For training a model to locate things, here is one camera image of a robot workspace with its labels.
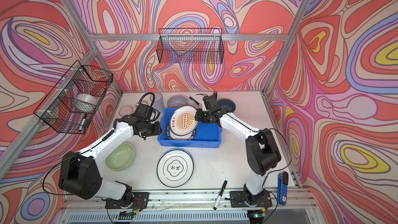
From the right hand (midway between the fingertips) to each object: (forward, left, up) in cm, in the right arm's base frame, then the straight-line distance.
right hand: (196, 119), depth 89 cm
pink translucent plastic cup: (+8, +44, 0) cm, 44 cm away
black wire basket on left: (-2, +61, +18) cm, 63 cm away
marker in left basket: (-10, +53, +14) cm, 56 cm away
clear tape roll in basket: (-4, +50, +21) cm, 55 cm away
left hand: (-6, +20, -1) cm, 20 cm away
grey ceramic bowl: (+22, +15, -9) cm, 28 cm away
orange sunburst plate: (0, +8, -2) cm, 8 cm away
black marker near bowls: (+26, +3, -12) cm, 29 cm away
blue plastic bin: (-6, -6, -10) cm, 13 cm away
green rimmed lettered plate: (-7, +14, -7) cm, 17 cm away
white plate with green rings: (-24, +12, -11) cm, 29 cm away
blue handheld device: (-34, -42, -9) cm, 54 cm away
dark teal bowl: (+17, -22, -7) cm, 29 cm away
